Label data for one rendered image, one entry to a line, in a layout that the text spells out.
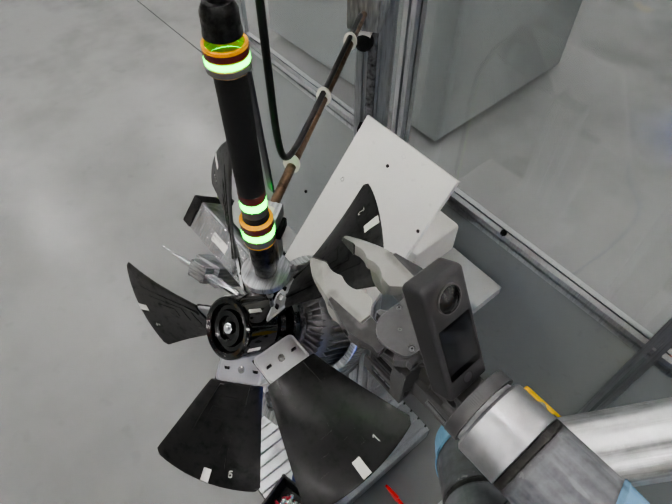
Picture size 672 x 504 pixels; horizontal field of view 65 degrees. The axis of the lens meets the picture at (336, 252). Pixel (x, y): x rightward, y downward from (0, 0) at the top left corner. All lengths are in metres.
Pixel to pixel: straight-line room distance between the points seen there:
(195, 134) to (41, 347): 1.47
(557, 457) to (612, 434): 0.16
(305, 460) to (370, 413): 0.13
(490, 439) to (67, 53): 4.11
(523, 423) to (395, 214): 0.71
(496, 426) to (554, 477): 0.05
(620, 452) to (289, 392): 0.56
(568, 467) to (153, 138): 3.14
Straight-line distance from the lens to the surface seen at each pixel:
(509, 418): 0.45
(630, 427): 0.61
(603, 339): 1.48
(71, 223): 3.07
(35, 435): 2.49
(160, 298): 1.21
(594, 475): 0.46
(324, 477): 0.95
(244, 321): 0.97
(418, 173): 1.09
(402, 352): 0.47
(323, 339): 1.08
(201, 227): 1.32
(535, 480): 0.45
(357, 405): 0.95
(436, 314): 0.41
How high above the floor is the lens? 2.09
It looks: 52 degrees down
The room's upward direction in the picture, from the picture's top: straight up
